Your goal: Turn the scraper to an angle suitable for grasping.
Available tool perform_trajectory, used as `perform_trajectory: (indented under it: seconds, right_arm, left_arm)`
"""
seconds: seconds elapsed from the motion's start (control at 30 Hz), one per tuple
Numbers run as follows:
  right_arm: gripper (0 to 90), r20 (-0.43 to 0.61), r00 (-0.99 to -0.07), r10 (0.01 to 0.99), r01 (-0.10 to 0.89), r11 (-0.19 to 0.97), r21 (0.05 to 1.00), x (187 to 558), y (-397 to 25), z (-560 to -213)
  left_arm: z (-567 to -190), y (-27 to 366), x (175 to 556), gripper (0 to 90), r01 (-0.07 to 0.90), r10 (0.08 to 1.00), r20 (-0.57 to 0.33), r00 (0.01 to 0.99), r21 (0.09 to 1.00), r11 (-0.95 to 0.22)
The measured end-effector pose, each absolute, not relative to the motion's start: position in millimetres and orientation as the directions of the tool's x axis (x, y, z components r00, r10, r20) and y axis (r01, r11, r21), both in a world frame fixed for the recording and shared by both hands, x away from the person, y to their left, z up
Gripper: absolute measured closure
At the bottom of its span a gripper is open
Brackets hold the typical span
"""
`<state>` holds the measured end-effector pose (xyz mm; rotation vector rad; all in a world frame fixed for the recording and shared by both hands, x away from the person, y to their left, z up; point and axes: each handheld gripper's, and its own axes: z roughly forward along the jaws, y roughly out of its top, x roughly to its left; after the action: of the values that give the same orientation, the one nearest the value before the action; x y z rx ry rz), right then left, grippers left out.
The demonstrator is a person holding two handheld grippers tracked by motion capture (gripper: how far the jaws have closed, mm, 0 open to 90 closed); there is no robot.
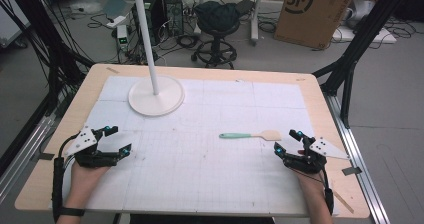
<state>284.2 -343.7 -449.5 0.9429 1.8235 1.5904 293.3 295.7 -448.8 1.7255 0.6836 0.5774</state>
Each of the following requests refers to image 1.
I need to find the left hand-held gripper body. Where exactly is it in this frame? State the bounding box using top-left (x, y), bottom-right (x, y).
top-left (63, 125), bottom-right (119, 169)

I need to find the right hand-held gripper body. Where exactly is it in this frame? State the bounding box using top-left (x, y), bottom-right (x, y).
top-left (282, 136), bottom-right (351, 175)

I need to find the green-handled wooden spatula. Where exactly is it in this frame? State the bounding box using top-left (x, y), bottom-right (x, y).
top-left (218, 129), bottom-right (283, 142)

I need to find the person's left hand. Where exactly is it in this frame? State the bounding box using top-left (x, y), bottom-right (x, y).
top-left (70, 162), bottom-right (111, 202)

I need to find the person's right hand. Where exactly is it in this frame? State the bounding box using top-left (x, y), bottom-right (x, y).
top-left (295, 169), bottom-right (327, 202)

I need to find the white lamp stand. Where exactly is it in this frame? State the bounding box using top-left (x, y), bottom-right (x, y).
top-left (127, 0), bottom-right (186, 118)

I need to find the white grid mat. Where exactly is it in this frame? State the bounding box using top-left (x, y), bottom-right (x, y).
top-left (49, 75), bottom-right (338, 218)

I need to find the small device with green light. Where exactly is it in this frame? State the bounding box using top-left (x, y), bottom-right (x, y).
top-left (115, 24), bottom-right (130, 53)

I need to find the white power strip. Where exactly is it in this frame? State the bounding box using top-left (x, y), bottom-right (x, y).
top-left (105, 15), bottom-right (128, 30)

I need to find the large cardboard box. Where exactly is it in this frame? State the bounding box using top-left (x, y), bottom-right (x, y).
top-left (273, 0), bottom-right (360, 50)

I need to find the flat white board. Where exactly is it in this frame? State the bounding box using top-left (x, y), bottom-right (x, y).
top-left (331, 26), bottom-right (398, 45)

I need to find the black computer tower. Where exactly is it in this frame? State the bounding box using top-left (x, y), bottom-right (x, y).
top-left (131, 0), bottom-right (168, 48)
top-left (161, 0), bottom-right (185, 38)

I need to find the white metal stand leg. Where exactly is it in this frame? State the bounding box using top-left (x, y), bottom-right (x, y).
top-left (249, 0), bottom-right (266, 47)

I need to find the black stool with dark cloth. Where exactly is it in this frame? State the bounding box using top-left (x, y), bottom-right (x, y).
top-left (190, 0), bottom-right (242, 70)

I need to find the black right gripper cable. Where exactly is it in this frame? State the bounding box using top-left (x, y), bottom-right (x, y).
top-left (318, 168), bottom-right (335, 216)

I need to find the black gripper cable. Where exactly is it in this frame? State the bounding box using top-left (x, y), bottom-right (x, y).
top-left (318, 168), bottom-right (335, 216)
top-left (50, 132), bottom-right (82, 224)

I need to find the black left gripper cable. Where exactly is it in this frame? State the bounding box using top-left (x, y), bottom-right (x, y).
top-left (50, 132), bottom-right (82, 224)

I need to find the aluminium rail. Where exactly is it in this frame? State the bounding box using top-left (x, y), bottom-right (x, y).
top-left (0, 112), bottom-right (58, 202)
top-left (322, 92), bottom-right (391, 224)

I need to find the black wrist strap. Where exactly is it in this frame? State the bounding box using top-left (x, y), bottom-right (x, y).
top-left (59, 206), bottom-right (86, 218)

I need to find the black metal frame stand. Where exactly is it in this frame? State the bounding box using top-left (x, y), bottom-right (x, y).
top-left (0, 0), bottom-right (96, 178)
top-left (312, 0), bottom-right (413, 130)

